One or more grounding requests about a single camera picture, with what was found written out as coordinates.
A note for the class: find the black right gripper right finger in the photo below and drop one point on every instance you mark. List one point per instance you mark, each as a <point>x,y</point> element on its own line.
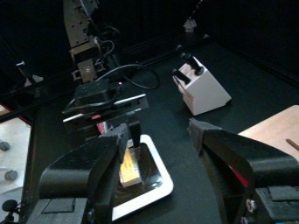
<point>249,157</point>

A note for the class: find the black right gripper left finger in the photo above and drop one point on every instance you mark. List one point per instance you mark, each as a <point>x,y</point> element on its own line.
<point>78,169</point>

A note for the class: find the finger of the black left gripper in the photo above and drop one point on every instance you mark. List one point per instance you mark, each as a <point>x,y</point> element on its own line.
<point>135,132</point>

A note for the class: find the yellow sponge block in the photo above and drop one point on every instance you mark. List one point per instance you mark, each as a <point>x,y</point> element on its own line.
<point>129,167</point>

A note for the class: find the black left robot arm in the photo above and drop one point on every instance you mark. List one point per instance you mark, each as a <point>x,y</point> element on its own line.
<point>82,32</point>

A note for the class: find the light wooden cutting board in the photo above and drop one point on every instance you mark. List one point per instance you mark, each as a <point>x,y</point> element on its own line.
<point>274,128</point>

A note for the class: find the white tray with black inside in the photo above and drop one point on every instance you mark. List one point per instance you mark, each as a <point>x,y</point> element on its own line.
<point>158,178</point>

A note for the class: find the grey chair caster wheel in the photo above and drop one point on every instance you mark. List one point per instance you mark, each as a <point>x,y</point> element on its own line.
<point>5,145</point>
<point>11,175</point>

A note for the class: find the black round knob stand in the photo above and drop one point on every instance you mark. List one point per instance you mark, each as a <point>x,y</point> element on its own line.
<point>10,207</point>

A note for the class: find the white knife block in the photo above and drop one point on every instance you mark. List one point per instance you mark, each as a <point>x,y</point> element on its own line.
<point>205,93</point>

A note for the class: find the white clip on rod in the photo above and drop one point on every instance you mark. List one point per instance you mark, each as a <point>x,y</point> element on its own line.
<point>190,25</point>

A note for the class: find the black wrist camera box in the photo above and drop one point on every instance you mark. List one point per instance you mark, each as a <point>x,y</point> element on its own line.
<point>94,90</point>

